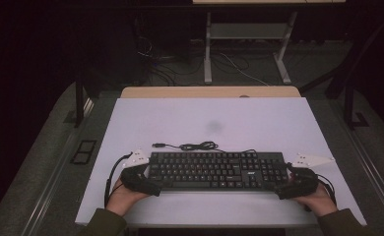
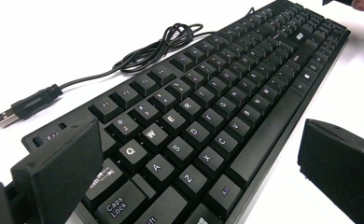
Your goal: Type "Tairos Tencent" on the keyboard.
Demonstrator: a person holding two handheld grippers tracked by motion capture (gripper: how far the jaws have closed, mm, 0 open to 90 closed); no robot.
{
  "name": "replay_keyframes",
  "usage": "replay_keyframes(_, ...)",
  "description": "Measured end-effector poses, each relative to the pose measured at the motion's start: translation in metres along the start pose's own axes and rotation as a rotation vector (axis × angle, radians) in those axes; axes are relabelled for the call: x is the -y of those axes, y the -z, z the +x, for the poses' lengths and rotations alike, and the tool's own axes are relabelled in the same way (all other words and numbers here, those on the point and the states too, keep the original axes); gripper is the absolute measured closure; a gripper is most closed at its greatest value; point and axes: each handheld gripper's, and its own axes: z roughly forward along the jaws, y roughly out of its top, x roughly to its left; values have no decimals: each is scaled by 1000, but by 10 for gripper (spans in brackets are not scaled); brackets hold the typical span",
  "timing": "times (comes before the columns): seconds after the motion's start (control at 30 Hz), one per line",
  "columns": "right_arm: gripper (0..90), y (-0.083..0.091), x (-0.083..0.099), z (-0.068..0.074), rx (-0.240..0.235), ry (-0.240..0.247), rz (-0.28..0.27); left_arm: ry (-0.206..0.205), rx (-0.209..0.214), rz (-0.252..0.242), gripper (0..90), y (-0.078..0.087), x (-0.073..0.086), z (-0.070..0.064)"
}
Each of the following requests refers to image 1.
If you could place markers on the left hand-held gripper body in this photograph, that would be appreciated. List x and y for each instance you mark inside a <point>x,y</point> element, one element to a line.
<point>135,175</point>

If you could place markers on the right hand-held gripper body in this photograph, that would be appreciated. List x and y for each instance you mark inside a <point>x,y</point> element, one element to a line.
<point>303,180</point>

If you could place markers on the black computer keyboard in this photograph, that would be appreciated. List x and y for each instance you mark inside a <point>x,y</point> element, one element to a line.
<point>213,170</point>

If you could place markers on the person's right hand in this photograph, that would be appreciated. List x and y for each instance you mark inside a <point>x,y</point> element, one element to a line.
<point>318,201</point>

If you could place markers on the person's left hand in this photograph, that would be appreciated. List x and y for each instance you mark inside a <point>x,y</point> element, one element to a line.
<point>122,198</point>

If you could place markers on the black metal stand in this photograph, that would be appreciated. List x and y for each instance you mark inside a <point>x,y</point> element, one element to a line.
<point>350,108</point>
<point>79,105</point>

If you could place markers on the white foam board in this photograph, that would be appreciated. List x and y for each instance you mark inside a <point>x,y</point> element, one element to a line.
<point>213,118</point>

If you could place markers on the black floor socket frame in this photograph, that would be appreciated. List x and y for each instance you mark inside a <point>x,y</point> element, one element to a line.
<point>83,151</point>

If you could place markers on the metal floor rail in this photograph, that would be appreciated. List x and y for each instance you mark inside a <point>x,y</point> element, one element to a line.
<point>53,187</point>
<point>377,183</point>

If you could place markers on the white metal desk frame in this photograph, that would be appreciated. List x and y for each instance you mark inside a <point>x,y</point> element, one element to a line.
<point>247,31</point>

